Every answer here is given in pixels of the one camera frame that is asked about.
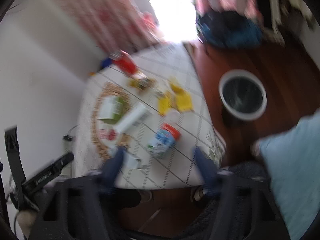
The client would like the blue red milk carton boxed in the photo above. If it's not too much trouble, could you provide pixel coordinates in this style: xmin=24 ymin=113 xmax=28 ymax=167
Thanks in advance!
xmin=147 ymin=122 xmax=181 ymax=158

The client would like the green white small box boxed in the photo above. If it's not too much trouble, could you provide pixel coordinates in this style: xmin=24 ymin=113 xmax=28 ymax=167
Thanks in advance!
xmin=97 ymin=95 xmax=125 ymax=125

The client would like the white long cardboard box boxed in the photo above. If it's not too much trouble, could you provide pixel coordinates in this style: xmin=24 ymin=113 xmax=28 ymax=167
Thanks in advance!
xmin=113 ymin=102 xmax=150 ymax=134

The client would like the white round trash bin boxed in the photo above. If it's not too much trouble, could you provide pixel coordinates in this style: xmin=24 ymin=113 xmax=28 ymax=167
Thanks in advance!
xmin=219 ymin=69 xmax=267 ymax=123

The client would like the round woven placemat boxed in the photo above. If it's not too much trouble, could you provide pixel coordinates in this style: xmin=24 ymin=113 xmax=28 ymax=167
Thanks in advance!
xmin=91 ymin=82 xmax=131 ymax=160

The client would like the white quilted tablecloth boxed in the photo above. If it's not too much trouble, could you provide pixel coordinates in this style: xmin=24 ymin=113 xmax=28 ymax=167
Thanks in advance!
xmin=73 ymin=43 xmax=226 ymax=190

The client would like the yellow snack wrapper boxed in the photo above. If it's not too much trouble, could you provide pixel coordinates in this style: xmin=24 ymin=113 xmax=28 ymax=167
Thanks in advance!
xmin=156 ymin=77 xmax=193 ymax=116

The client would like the light blue blanket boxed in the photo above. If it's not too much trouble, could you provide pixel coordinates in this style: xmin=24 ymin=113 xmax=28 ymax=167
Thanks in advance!
xmin=252 ymin=111 xmax=319 ymax=239

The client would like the small colourful snack wrapper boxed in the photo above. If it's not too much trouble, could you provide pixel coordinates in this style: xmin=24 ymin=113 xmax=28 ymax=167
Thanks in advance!
xmin=128 ymin=77 xmax=156 ymax=92

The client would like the red snack packet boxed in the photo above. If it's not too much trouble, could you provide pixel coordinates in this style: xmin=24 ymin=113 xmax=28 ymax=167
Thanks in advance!
xmin=110 ymin=50 xmax=138 ymax=76

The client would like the pink floral curtain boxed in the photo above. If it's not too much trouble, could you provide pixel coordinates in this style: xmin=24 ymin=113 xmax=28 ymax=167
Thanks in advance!
xmin=54 ymin=0 xmax=158 ymax=54

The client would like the blue clothes pile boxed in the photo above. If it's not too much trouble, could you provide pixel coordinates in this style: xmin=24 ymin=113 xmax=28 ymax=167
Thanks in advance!
xmin=197 ymin=9 xmax=263 ymax=49

